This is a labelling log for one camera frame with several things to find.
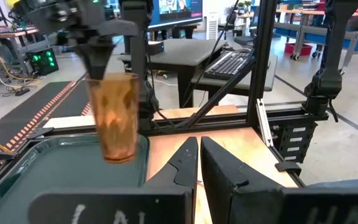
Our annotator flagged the dark grey standing desk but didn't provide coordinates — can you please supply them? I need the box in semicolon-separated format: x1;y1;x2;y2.
116;38;229;109

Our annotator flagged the dark green plastic tray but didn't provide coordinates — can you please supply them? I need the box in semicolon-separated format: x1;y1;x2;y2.
0;133;150;224

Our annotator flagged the black aluminium table frame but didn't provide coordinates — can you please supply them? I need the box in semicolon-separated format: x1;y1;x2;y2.
0;0;331;203

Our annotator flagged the black office chair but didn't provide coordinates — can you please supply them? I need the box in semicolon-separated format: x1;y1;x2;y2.
233;9;259;47

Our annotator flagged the black mat with orange stripes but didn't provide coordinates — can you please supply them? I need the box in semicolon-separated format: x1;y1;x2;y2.
0;80;92;187

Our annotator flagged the large display screen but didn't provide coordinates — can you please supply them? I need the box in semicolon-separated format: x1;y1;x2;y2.
147;0;204;30

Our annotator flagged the white tower appliance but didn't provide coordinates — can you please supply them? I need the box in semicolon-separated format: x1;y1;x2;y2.
205;12;219;40

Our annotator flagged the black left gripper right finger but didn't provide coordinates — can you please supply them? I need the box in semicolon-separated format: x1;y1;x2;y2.
200;136;358;224

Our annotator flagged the small black desktop box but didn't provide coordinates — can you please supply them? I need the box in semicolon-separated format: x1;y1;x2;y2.
146;40;165;56

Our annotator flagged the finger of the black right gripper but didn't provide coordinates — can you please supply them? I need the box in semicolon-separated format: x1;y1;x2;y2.
73;39;96;80
95;37;117;80

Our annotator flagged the wooden top workbench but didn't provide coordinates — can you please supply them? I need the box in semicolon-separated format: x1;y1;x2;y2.
0;26;54;75

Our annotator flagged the red floor bin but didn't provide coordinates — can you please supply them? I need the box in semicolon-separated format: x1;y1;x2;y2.
284;42;313;57

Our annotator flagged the dark keyboard desk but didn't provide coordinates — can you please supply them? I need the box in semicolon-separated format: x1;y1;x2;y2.
190;54;278;106

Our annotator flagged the silver metal strip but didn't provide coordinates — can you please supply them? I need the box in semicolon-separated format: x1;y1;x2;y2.
255;98;275;147

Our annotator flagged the black computer keyboard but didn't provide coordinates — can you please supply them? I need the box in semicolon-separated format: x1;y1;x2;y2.
203;50;252;81

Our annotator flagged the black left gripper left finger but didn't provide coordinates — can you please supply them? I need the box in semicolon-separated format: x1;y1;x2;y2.
28;136;199;224

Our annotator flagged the black box with white labels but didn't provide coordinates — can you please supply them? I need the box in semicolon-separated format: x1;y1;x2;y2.
273;121;319;164

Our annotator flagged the thin black cable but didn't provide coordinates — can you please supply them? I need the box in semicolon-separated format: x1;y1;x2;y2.
181;0;241;108

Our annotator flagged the black computer with green lights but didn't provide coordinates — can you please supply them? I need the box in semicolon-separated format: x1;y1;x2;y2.
26;47;60;77

